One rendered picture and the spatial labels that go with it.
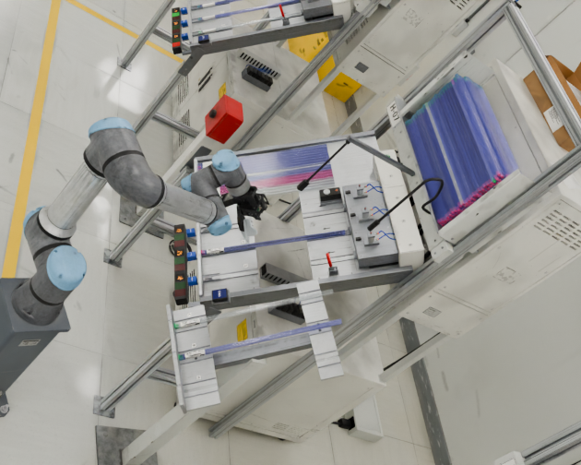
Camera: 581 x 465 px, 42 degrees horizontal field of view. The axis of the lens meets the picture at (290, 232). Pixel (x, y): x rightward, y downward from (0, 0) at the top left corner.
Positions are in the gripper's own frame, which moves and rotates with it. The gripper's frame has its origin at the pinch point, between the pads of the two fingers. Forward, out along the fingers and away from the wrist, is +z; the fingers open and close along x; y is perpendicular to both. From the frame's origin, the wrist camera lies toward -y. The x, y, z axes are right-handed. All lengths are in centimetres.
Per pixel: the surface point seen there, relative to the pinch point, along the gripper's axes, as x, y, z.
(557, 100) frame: 49, 90, -17
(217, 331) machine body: -20, -28, 49
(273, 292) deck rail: -19.5, 12.4, 9.0
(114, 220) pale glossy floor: 22, -105, 47
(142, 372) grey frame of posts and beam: -51, -34, 27
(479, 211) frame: 14, 74, -4
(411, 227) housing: 16, 49, 11
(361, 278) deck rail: -5.0, 37.6, 14.5
